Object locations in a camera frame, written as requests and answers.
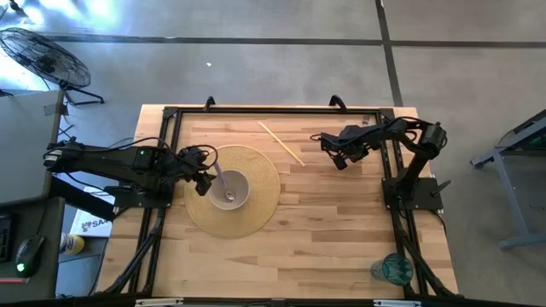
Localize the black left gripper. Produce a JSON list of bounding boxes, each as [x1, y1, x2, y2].
[[170, 157, 218, 198]]

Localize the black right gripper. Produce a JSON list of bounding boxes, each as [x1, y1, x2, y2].
[[320, 132, 380, 171]]

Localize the purple handled metal spoon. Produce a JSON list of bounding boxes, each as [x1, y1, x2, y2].
[[212, 160, 236, 202]]

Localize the beige round bowl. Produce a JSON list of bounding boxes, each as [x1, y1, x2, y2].
[[207, 169, 251, 211]]

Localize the teal transparent drinking cup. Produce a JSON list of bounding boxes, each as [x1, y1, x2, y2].
[[369, 252, 414, 287]]

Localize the round woven straw placemat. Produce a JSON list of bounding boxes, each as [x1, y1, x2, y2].
[[183, 144, 282, 240]]

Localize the pale wooden chopstick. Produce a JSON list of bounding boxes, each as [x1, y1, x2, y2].
[[257, 121, 306, 168]]

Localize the white printed cardboard box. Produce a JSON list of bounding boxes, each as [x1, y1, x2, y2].
[[69, 186, 117, 239]]

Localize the yellow bottle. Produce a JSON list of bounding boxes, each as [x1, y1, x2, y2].
[[59, 232, 85, 256]]

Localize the grey metal table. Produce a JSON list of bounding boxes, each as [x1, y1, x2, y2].
[[470, 108, 546, 252]]

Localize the dark desk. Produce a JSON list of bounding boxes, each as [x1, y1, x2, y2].
[[0, 196, 66, 299]]

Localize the grey desk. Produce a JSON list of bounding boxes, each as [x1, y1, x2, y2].
[[0, 90, 65, 206]]

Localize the black computer mouse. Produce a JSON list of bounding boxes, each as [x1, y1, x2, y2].
[[15, 235, 46, 279]]

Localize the black floor fan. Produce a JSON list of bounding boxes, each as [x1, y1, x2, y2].
[[0, 26, 106, 107]]

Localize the black keyboard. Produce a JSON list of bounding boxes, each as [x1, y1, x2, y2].
[[0, 214, 13, 264]]

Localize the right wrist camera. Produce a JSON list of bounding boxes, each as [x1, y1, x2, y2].
[[339, 125, 363, 144]]

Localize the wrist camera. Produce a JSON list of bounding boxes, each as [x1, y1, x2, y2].
[[182, 145, 206, 166], [339, 125, 363, 144]]

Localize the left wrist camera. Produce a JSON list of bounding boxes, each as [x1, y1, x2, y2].
[[182, 145, 206, 166]]

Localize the black aluminium table frame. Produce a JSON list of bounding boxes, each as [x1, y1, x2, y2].
[[96, 94, 464, 299]]

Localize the white bracket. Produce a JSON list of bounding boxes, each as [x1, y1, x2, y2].
[[373, 299, 421, 307], [135, 298, 184, 307]]

